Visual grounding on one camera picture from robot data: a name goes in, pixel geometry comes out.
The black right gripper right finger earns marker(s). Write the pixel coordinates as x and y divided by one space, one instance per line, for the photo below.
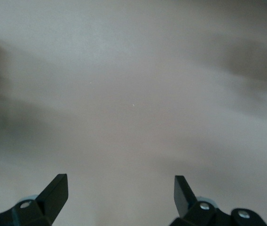
182 200

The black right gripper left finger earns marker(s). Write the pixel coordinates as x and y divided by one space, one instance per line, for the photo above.
51 200

